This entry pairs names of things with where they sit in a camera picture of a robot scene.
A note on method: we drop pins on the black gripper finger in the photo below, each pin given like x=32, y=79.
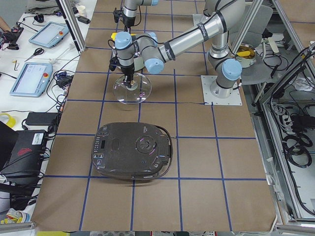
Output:
x=129, y=84

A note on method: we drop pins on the glass pot lid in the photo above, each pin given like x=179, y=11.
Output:
x=139, y=92

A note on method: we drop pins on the yellow corn cob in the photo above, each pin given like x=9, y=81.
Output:
x=113, y=35

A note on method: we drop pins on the white cooking pot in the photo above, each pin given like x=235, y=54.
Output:
x=127, y=57

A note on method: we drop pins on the metal bowl with corn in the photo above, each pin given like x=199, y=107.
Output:
x=246, y=55

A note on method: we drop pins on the white paper cup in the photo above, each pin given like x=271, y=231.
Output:
x=82, y=10

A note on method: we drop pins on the dark brown rice cooker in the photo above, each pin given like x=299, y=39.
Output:
x=132, y=151

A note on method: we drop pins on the upper blue teach pendant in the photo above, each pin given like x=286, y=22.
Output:
x=50, y=35

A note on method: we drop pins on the blue teach pendant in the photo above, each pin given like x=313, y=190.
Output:
x=32, y=80
x=50, y=35

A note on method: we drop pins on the lower blue teach pendant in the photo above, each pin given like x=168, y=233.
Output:
x=32, y=80

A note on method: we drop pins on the black power adapter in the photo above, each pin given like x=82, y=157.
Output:
x=40, y=118

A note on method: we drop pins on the yellow tape roll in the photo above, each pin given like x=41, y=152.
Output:
x=7, y=119

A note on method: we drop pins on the black computer box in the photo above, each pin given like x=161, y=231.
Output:
x=26, y=157

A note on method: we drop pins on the aluminium frame post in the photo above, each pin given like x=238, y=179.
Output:
x=72, y=24

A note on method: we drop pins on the black handled scissors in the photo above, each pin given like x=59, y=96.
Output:
x=37, y=52

